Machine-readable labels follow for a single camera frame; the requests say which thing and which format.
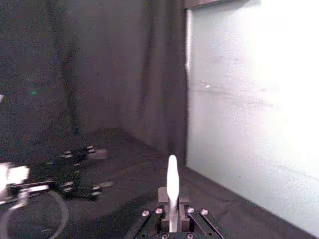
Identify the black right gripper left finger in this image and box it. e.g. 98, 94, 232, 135
134, 186, 171, 239

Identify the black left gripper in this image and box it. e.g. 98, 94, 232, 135
29, 145, 115, 202

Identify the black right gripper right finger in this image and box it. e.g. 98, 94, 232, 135
177, 187, 223, 239

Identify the black table cloth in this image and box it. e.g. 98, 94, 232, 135
0, 129, 319, 239

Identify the dark hanging curtain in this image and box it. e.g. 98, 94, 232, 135
0, 0, 261, 165

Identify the thin looped gripper cable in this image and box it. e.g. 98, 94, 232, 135
0, 190, 70, 239

